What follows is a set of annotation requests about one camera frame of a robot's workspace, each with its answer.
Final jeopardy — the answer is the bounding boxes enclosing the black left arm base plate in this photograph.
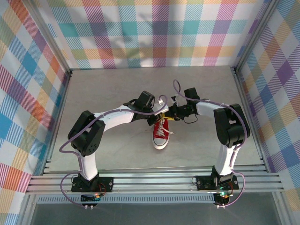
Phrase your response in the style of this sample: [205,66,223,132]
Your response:
[71,176,115,193]

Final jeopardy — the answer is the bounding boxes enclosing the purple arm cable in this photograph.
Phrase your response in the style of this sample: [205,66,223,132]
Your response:
[172,79,250,208]
[60,95,168,208]

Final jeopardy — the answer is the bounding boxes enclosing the small electronics board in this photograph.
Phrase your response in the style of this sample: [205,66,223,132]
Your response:
[214,191,233,208]
[81,193,103,207]

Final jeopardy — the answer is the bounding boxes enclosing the plaid cloth backdrop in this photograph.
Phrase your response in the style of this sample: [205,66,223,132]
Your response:
[38,0,270,70]
[0,0,70,225]
[239,0,300,211]

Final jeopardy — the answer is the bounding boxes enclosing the red canvas sneaker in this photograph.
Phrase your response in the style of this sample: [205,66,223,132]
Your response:
[151,117,170,150]

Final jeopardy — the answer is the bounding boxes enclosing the slotted grey cable duct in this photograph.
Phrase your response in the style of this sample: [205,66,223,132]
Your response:
[36,194,218,204]

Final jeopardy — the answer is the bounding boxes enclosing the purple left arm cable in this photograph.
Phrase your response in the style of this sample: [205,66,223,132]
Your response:
[60,95,168,208]

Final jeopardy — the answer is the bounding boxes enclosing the aluminium frame post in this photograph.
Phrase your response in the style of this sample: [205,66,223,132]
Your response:
[231,0,283,75]
[25,0,73,77]

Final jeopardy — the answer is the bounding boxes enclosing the grey metal sheet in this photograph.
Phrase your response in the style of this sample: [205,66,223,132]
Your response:
[29,203,282,225]

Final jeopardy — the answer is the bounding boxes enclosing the aluminium mounting rails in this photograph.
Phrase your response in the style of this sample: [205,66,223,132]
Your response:
[25,164,285,195]

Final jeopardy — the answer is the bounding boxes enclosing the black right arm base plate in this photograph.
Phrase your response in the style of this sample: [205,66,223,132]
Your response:
[195,174,240,191]

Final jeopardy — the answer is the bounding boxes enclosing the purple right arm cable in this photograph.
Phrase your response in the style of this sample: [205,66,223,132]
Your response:
[172,79,250,208]

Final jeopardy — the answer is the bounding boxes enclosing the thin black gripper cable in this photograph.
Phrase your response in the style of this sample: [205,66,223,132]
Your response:
[183,113,199,125]

